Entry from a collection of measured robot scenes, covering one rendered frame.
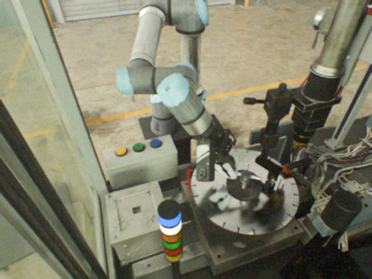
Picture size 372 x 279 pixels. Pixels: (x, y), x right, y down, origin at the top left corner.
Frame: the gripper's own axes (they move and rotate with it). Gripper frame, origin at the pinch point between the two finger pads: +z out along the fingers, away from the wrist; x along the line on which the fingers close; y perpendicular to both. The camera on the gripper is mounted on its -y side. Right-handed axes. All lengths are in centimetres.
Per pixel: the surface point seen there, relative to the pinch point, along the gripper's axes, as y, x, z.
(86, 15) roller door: 359, 467, -80
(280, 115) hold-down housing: 11.0, -16.8, -12.7
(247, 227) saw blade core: -12.2, -6.7, 5.4
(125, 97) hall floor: 127, 210, 25
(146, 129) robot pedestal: 28, 62, -1
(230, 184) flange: -1.1, 1.2, 2.2
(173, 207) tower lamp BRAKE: -22.4, -6.5, -21.7
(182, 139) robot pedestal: 29, 45, 10
